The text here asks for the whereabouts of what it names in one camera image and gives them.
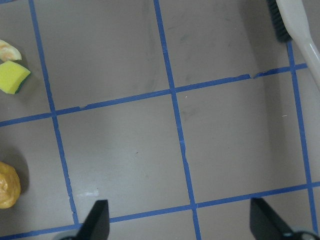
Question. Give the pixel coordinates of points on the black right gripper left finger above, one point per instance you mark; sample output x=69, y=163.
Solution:
x=97, y=224

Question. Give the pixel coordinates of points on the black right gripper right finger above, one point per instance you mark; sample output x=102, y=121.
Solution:
x=266, y=224

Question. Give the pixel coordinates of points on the yellow green sponge piece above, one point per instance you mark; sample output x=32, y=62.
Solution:
x=12, y=76

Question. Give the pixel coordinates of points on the orange peel piece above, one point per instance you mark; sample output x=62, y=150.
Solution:
x=9, y=52

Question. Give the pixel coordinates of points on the beige hand brush black bristles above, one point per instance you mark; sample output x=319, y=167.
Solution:
x=290, y=22

